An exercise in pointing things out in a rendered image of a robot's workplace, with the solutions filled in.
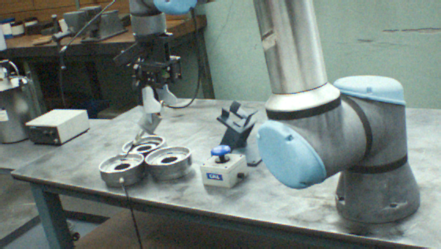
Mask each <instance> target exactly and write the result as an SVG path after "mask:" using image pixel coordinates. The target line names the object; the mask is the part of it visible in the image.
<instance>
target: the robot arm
mask: <svg viewBox="0 0 441 249"><path fill-rule="evenodd" d="M216 1H219V0H128V3H129V9H130V14H131V21H132V31H133V35H134V40H135V41H136V42H137V43H134V44H133V45H131V47H129V48H128V49H127V50H123V51H121V52H120V53H119V54H118V55H117V57H116V58H114V61H115V62H116V64H117V68H120V67H123V66H124V67H126V66H129V65H130V64H131V63H132V62H134V60H135V59H136V58H137V61H135V66H134V68H133V69H134V75H133V76H132V78H133V84H132V89H133V93H134V96H135V100H136V101H137V103H138V105H139V108H140V110H141V112H142V114H143V116H144V117H145V118H146V119H147V120H148V122H149V123H151V124H152V113H157V115H159V116H160V117H162V116H163V113H164V108H165V107H164V108H163V107H161V104H160V103H159V102H160V101H161V100H164V101H166V102H167V103H168V104H169V105H172V104H176V97H175V96H174V95H172V94H171V93H169V89H168V85H167V84H169V83H173V84H174V83H176V82H179V80H182V79H183V73H182V66H181V58H180V57H174V56H171V54H170V47H169V41H171V40H173V34H172V33H166V28H167V27H166V20H165V14H167V15H184V14H186V13H189V12H190V11H191V10H192V9H193V8H194V7H195V6H200V5H203V4H205V3H208V2H216ZM253 3H254V9H255V13H256V17H257V21H258V27H259V31H260V35H261V41H262V46H263V50H264V53H265V60H266V64H267V67H268V71H269V82H270V85H271V89H272V94H271V95H270V98H269V99H268V101H267V102H266V104H265V110H266V113H267V117H268V120H267V121H266V122H264V123H263V124H262V125H261V126H260V127H259V129H258V133H257V134H256V143H257V147H258V151H259V154H260V155H261V159H262V161H263V162H264V163H265V166H267V168H268V169H269V172H270V173H271V174H272V175H273V176H274V177H275V178H276V179H277V180H278V181H280V182H281V183H282V184H283V185H285V186H287V187H289V188H292V189H295V190H303V189H307V188H309V187H311V186H313V185H315V184H321V183H323V182H324V181H325V180H326V179H328V178H329V177H331V176H333V175H335V174H337V173H339V172H340V175H339V182H338V184H337V188H336V191H335V208H336V210H337V211H338V213H339V214H340V215H341V216H343V217H345V218H346V219H348V220H351V221H354V222H357V223H360V222H361V223H366V224H387V223H391V222H395V221H400V220H402V219H404V218H406V217H408V216H410V215H411V214H413V213H414V212H415V211H416V210H417V208H418V207H419V206H420V204H421V198H420V188H419V186H418V183H417V181H416V180H415V176H414V174H413V171H412V169H411V168H410V163H409V160H408V148H407V138H406V102H405V98H404V91H403V87H402V85H401V84H400V83H399V82H398V81H397V80H393V79H392V78H387V77H382V76H353V77H343V78H341V79H338V80H336V81H335V82H334V84H333V86H332V85H331V84H330V83H329V82H328V79H327V75H326V71H325V67H324V59H323V54H322V49H321V42H320V38H319V34H318V29H317V22H316V17H315V12H314V9H313V2H312V0H253ZM177 64H179V65H180V74H178V66H177ZM147 84H148V85H151V87H149V86H148V87H146V86H145V85H147ZM158 101H159V102H158Z"/></svg>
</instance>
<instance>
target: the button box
mask: <svg viewBox="0 0 441 249"><path fill-rule="evenodd" d="M224 157H225V159H223V160H220V157H219V156H213V157H211V158H210V159H208V160H207V161H206V162H204V163H202V165H200V169H201V174H202V184H203V185H208V186H214V187H219V188H228V189H231V188H233V187H234V186H235V185H236V184H237V183H239V182H240V181H241V180H242V179H244V178H245V177H246V176H248V175H249V173H248V168H247V163H246V155H242V154H226V155H225V156H224Z"/></svg>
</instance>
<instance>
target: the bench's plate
mask: <svg viewBox="0 0 441 249"><path fill-rule="evenodd" d="M233 101H234V100H220V99H200V98H195V100H194V101H193V102H192V104H190V105H189V106H187V107H184V108H183V109H172V108H167V107H165V108H164V113H163V116H162V117H163V119H162V120H161V122H160V124H159V125H158V126H157V128H156V129H155V131H154V132H153V133H156V134H157V135H158V136H161V137H163V138H164V139H165V140H166V137H165V136H167V137H168V139H167V140H166V141H165V142H166V144H168V145H167V146H168V147H175V146H182V147H187V148H189V149H190V150H191V153H192V158H193V164H192V166H191V171H190V172H189V173H187V174H186V175H185V176H183V177H181V178H178V179H175V180H167V181H160V180H155V179H154V178H153V177H152V175H151V174H149V173H148V171H147V168H146V170H145V171H144V173H145V175H144V177H143V179H141V180H140V181H138V182H136V183H134V184H131V185H129V186H126V187H124V189H125V190H127V192H128V195H129V197H130V201H131V203H133V204H138V205H142V206H148V207H153V208H158V209H161V210H169V211H173V212H177V213H181V214H188V215H192V216H196V217H203V218H208V219H212V220H217V221H223V222H227V223H236V224H240V225H248V226H251V227H255V228H260V229H267V230H275V231H279V232H286V233H290V234H295V235H299V236H309V237H313V238H318V239H321V240H332V241H336V242H340V243H347V244H349V243H351V244H355V245H359V246H363V247H374V248H377V249H441V110H438V109H420V108H406V138H407V148H408V160H409V164H410V168H411V169H412V171H413V174H414V176H415V180H416V181H417V183H418V186H419V188H420V198H421V204H420V206H419V207H418V208H417V210H416V211H415V212H414V213H413V214H411V215H410V216H408V217H406V218H404V219H402V220H400V221H395V222H391V223H387V224H366V223H361V222H360V223H357V222H354V221H351V220H348V219H346V218H345V217H343V216H341V215H340V214H339V213H338V211H337V210H336V208H335V191H336V188H337V184H338V182H339V175H340V172H339V173H337V174H335V175H333V176H331V177H329V178H328V179H326V180H325V181H324V182H323V183H321V184H315V185H313V186H311V187H309V188H307V189H303V190H295V189H292V188H289V187H287V186H285V185H283V184H282V183H281V182H280V181H278V180H277V179H276V178H275V177H274V176H273V175H272V174H271V173H270V172H269V169H268V168H267V166H265V163H264V162H263V161H261V162H260V163H259V164H258V165H256V166H252V165H248V166H247V168H248V173H249V175H248V176H246V177H245V178H244V179H242V180H241V181H240V182H239V183H237V184H236V185H235V186H234V187H233V188H231V189H228V188H219V187H214V186H208V185H203V184H202V174H201V169H200V165H202V163H204V162H206V161H207V159H208V158H209V157H211V152H210V151H211V150H212V149H213V148H214V147H217V146H220V141H221V139H222V137H223V135H224V134H225V132H226V130H227V127H226V126H224V125H223V124H221V123H220V122H219V121H218V120H217V117H218V116H220V115H221V110H222V107H224V108H225V109H226V110H228V111H229V110H230V108H229V107H230V105H231V104H232V103H233ZM237 101H238V100H237ZM238 102H239V103H240V104H241V106H240V109H242V110H243V111H245V112H246V113H248V114H249V113H253V112H255V111H256V110H258V112H257V113H259V114H255V115H259V116H261V117H259V116H255V115H253V117H255V119H256V120H257V121H256V122H255V126H254V129H253V131H252V133H251V134H250V135H249V137H248V139H247V143H248V144H257V143H256V134H257V133H258V129H259V127H260V126H261V125H262V124H263V123H264V122H266V121H267V120H268V117H267V113H266V110H265V104H266V102H256V101H238ZM140 111H141V110H140V108H139V106H137V107H136V108H134V109H132V110H129V111H128V112H126V113H124V114H122V115H120V116H119V117H115V118H114V119H112V120H110V121H107V122H106V123H104V124H102V125H101V126H99V127H97V128H95V129H93V130H92V131H89V132H86V133H84V134H83V135H81V136H79V137H77V138H75V139H74V140H72V141H70V142H68V143H65V144H63V145H61V146H60V147H58V148H57V149H55V150H53V151H51V152H50V153H48V154H44V155H43V156H41V157H39V158H37V159H36V160H34V161H32V162H29V163H27V164H25V165H23V166H21V167H20V168H19V169H17V170H14V171H12V172H11V175H12V178H13V179H14V180H19V181H23V182H27V183H31V184H38V185H42V186H46V187H50V188H56V189H61V190H65V191H71V192H75V193H80V194H84V195H90V196H95V197H99V198H103V199H111V200H115V201H119V202H124V203H128V200H127V196H126V194H125V192H124V190H123V189H122V188H111V187H109V186H106V182H105V181H103V183H102V178H101V174H100V172H99V169H98V167H99V165H100V164H101V163H102V162H103V161H104V160H106V159H108V158H111V157H113V156H115V155H117V154H123V151H122V147H123V146H124V145H125V144H126V143H128V142H130V141H132V140H134V139H135V137H136V136H137V135H138V133H139V131H140V128H138V126H137V125H136V124H137V123H138V119H140V117H141V116H142V115H143V114H142V112H140ZM229 112H230V111H229ZM261 114H262V115H264V116H265V117H264V118H263V119H262V117H263V116H262V115H261ZM126 117H127V119H128V120H130V121H128V120H127V119H126ZM229 117H230V118H231V119H233V118H235V117H236V118H235V119H234V120H233V121H236V122H237V123H238V122H239V121H241V119H240V118H238V117H237V116H236V115H234V114H233V113H231V112H230V116H229ZM261 119H262V120H261ZM121 127H127V128H121ZM129 128H130V129H131V131H130V130H129ZM129 131H130V132H129ZM125 133H127V134H125ZM163 135H165V136H163ZM100 136H101V137H102V138H105V139H102V138H101V137H100ZM118 136H119V137H118ZM115 137H116V138H115ZM110 138H113V139H110ZM254 141H255V142H254ZM251 142H252V143H251ZM196 154H197V155H196ZM199 156H200V157H201V160H200V157H199ZM199 161H200V162H199ZM197 163H198V164H197ZM104 184H105V185H104Z"/></svg>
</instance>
